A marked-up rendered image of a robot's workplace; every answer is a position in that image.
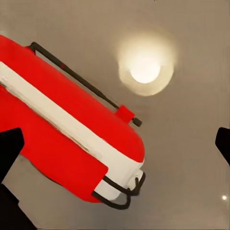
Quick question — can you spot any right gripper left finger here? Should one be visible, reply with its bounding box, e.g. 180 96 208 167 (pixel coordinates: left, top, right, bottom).
0 127 24 184

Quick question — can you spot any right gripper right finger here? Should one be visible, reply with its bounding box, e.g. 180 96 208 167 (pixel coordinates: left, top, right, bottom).
215 127 230 165

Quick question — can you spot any radio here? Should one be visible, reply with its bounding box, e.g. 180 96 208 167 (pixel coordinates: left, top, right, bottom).
0 36 145 210

